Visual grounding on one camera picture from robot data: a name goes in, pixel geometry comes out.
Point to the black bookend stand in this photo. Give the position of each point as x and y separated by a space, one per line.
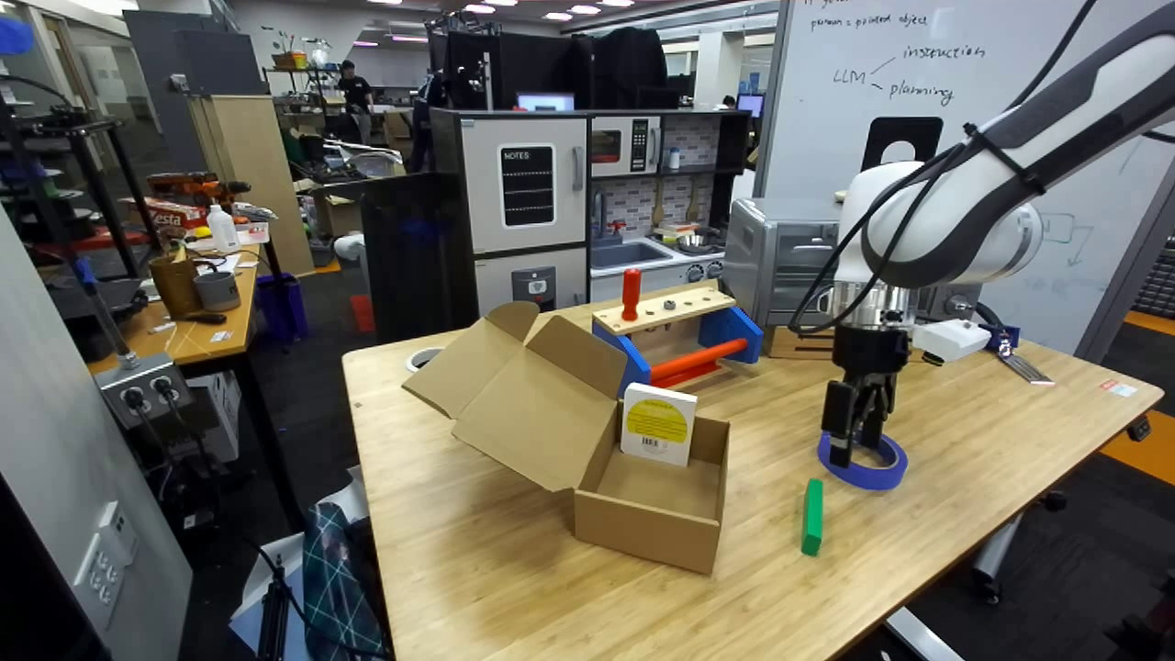
903 142

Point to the red white warning sticker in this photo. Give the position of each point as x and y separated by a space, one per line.
1125 391

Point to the toy kitchen playset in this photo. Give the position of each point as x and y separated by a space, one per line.
561 205

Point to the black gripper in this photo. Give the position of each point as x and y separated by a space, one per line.
863 391

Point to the silver toaster oven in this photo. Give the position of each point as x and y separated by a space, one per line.
773 264

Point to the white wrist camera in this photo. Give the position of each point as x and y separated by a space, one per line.
952 340

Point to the white yellow small book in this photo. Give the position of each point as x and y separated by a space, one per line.
660 423

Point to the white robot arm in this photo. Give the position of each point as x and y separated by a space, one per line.
966 217

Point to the wooden slatted crate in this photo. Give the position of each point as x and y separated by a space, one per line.
797 346

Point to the open cardboard box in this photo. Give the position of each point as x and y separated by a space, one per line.
538 396

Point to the blue handled scraper tool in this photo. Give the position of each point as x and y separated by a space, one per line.
1004 346

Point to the wooden side desk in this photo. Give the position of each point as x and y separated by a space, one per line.
201 346

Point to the blue orange wooden toy bench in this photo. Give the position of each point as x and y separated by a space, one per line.
679 335

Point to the blue masking tape roll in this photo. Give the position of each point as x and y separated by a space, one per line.
871 478

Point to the green block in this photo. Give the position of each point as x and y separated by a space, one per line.
815 523

